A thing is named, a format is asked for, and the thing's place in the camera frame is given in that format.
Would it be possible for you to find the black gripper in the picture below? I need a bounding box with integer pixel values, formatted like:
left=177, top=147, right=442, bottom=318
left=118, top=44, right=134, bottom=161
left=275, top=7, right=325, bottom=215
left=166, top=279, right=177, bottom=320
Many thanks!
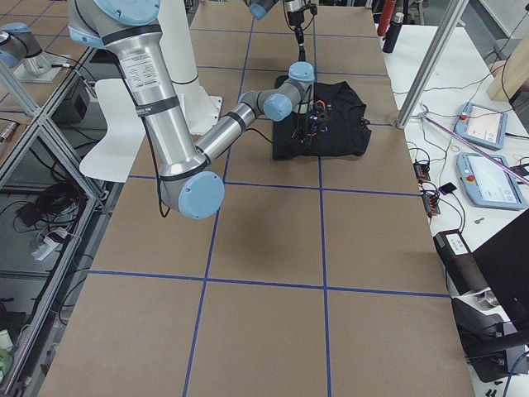
left=295, top=111, right=314, bottom=135
left=288, top=10, right=306, bottom=62

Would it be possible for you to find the black printed t-shirt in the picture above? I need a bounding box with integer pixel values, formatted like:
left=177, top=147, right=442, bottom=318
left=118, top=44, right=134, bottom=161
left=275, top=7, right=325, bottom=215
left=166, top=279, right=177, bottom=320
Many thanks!
left=272, top=81, right=371, bottom=160

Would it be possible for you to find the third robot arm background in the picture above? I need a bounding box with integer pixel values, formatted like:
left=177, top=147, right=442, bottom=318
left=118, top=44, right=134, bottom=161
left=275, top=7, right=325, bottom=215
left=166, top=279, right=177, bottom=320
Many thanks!
left=1, top=22, right=59, bottom=84

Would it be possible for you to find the black water bottle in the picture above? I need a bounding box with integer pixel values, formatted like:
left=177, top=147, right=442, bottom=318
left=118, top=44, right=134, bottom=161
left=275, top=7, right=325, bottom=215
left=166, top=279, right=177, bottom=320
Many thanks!
left=382, top=12, right=404, bottom=54

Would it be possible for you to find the red bottle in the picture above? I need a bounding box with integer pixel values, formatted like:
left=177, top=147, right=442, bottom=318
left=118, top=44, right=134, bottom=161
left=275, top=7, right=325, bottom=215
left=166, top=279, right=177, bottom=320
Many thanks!
left=377, top=0, right=397, bottom=37

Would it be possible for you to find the metal reacher grabber tool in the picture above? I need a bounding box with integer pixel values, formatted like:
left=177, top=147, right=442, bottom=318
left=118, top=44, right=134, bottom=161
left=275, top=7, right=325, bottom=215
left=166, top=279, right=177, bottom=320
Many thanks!
left=419, top=103, right=529, bottom=185

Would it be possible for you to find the blue teach pendant far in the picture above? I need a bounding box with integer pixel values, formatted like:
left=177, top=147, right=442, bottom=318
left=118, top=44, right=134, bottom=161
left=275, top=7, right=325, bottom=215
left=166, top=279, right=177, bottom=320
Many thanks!
left=454, top=103, right=508, bottom=151

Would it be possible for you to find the blue teach pendant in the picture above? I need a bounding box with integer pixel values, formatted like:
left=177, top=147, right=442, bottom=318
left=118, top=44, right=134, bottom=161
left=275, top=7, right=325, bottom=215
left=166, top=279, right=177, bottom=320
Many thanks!
left=454, top=103, right=508, bottom=151
left=456, top=153, right=527, bottom=210

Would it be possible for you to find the blue teach pendant near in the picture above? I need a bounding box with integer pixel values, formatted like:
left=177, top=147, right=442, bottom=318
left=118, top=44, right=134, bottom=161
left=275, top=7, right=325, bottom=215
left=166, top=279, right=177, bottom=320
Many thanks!
left=456, top=153, right=527, bottom=210

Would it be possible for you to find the white chair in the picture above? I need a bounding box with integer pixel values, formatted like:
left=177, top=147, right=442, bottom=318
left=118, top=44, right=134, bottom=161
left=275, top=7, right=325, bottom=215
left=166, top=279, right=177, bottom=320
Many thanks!
left=79, top=79, right=145, bottom=183

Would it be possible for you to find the seated person in beige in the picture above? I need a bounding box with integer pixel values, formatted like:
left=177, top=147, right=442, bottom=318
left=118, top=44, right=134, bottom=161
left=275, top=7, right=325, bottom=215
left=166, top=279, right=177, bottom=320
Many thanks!
left=486, top=39, right=522, bottom=77

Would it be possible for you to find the black box device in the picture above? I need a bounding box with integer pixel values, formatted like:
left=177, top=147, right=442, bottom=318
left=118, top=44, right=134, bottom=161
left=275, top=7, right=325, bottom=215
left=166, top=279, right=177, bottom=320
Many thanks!
left=433, top=229, right=489, bottom=296

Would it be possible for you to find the black monitor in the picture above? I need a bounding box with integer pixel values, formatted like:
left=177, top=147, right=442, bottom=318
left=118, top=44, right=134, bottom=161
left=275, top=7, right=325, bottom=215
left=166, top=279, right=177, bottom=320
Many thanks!
left=474, top=211, right=529, bottom=330

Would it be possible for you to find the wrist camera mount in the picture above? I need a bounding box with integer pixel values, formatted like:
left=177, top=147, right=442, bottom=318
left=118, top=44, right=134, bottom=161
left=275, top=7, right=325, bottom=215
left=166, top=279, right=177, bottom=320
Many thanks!
left=309, top=99, right=329, bottom=127

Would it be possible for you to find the aluminium frame post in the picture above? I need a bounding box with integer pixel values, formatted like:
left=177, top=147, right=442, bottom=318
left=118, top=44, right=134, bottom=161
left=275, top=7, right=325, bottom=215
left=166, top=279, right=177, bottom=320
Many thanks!
left=396, top=0, right=469, bottom=129

